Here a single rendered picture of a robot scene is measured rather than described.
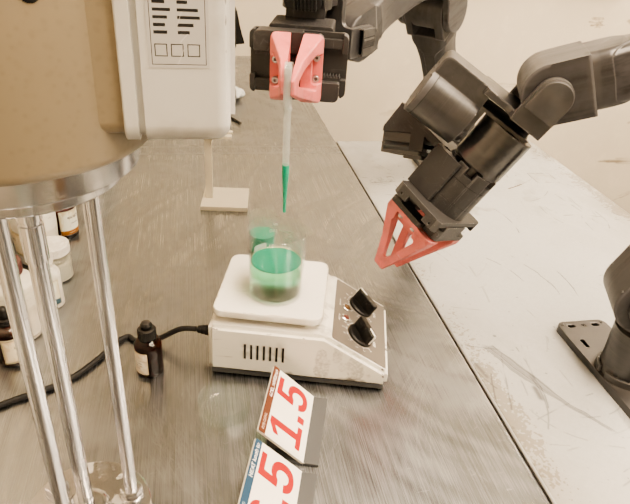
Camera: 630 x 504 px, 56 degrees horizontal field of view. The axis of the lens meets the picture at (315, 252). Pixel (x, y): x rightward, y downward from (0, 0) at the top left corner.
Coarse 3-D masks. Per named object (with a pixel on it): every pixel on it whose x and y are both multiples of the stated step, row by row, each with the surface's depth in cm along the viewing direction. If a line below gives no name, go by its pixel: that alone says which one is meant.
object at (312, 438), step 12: (312, 396) 65; (312, 408) 64; (324, 408) 64; (312, 420) 62; (324, 420) 62; (312, 432) 61; (276, 444) 57; (312, 444) 60; (288, 456) 58; (300, 456) 58; (312, 456) 58
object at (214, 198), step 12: (228, 132) 100; (204, 144) 100; (204, 192) 106; (216, 192) 107; (228, 192) 107; (240, 192) 107; (204, 204) 102; (216, 204) 103; (228, 204) 103; (240, 204) 103
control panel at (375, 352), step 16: (336, 288) 73; (352, 288) 75; (336, 304) 70; (336, 320) 67; (352, 320) 69; (368, 320) 71; (336, 336) 65; (384, 336) 71; (368, 352) 66; (384, 352) 68
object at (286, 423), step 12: (288, 384) 63; (276, 396) 61; (288, 396) 62; (300, 396) 63; (276, 408) 60; (288, 408) 61; (300, 408) 62; (276, 420) 58; (288, 420) 60; (300, 420) 61; (276, 432) 57; (288, 432) 59; (300, 432) 60; (288, 444) 58; (300, 444) 59
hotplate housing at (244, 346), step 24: (384, 312) 76; (216, 336) 65; (240, 336) 65; (264, 336) 64; (288, 336) 64; (312, 336) 64; (216, 360) 67; (240, 360) 66; (264, 360) 66; (288, 360) 66; (312, 360) 65; (336, 360) 65; (360, 360) 65; (360, 384) 67
